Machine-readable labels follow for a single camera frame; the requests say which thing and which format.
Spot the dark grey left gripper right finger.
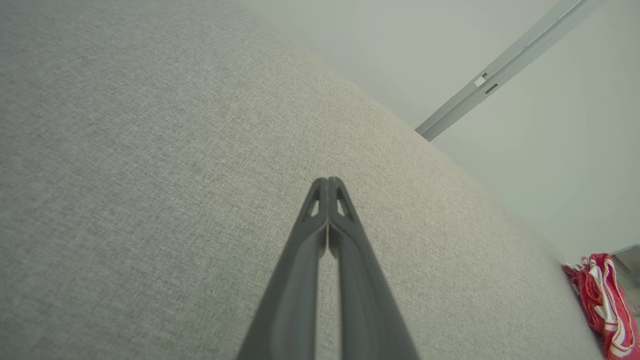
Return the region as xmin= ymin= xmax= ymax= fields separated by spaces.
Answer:
xmin=328 ymin=176 xmax=421 ymax=360

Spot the grey partition post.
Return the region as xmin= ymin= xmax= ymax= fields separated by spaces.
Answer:
xmin=415 ymin=0 xmax=608 ymax=142

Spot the grey skirting rail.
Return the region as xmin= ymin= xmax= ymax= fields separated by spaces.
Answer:
xmin=610 ymin=244 xmax=640 ymax=273

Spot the red shirt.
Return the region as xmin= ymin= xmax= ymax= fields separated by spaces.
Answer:
xmin=561 ymin=252 xmax=640 ymax=360

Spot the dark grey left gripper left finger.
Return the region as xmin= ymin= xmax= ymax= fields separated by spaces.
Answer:
xmin=235 ymin=176 xmax=331 ymax=360

